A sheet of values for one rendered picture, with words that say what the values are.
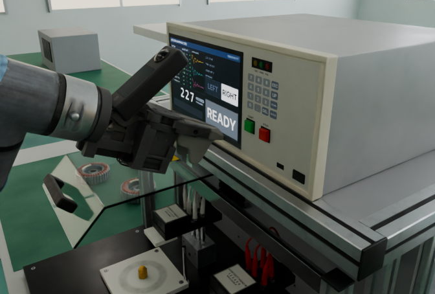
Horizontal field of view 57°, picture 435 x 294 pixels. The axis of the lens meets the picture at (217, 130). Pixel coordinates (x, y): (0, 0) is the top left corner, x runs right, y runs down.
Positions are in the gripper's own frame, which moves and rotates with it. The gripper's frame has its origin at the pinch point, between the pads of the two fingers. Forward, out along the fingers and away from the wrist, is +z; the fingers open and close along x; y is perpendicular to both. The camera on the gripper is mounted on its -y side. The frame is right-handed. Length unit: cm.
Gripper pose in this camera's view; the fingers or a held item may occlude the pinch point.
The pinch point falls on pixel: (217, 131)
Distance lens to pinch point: 61.3
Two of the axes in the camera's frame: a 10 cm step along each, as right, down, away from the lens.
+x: 5.5, 3.1, -7.8
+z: 7.6, 2.1, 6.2
